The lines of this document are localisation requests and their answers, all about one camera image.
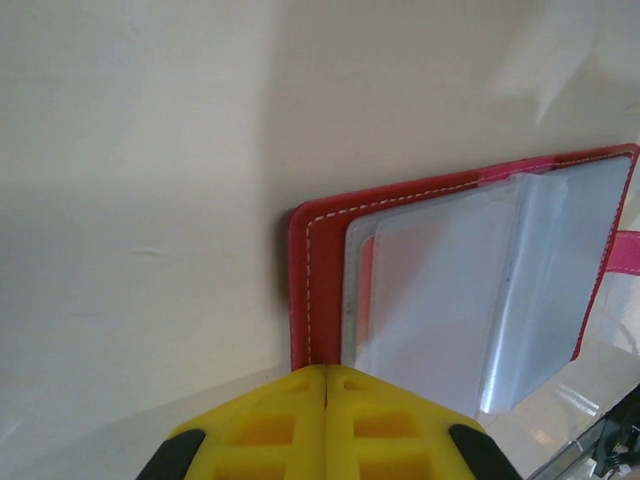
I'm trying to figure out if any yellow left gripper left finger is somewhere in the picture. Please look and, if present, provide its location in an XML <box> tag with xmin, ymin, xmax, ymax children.
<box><xmin>137</xmin><ymin>363</ymin><xmax>329</xmax><ymax>480</ymax></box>

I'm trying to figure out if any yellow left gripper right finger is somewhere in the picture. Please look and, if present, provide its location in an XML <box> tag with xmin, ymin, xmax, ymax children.
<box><xmin>325</xmin><ymin>363</ymin><xmax>521</xmax><ymax>480</ymax></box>

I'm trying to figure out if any red card holder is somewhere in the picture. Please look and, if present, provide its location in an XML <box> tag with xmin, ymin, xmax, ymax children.
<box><xmin>288</xmin><ymin>142</ymin><xmax>640</xmax><ymax>416</ymax></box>

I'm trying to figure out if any orange credit card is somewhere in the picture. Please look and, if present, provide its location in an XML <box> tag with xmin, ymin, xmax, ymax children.
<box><xmin>355</xmin><ymin>234</ymin><xmax>377</xmax><ymax>354</ymax></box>

